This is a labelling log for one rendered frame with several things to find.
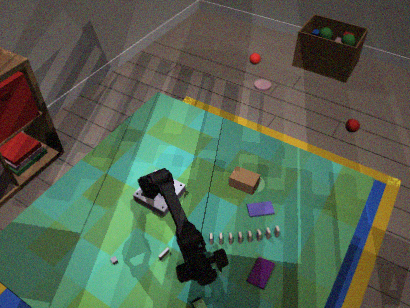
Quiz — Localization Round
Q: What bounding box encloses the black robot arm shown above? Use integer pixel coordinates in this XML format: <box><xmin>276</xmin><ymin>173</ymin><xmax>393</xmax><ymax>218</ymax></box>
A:
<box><xmin>137</xmin><ymin>168</ymin><xmax>218</xmax><ymax>287</ymax></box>

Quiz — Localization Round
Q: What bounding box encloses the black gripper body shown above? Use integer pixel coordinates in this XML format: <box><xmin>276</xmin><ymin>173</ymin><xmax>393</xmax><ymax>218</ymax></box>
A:
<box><xmin>176</xmin><ymin>248</ymin><xmax>229</xmax><ymax>283</ymax></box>

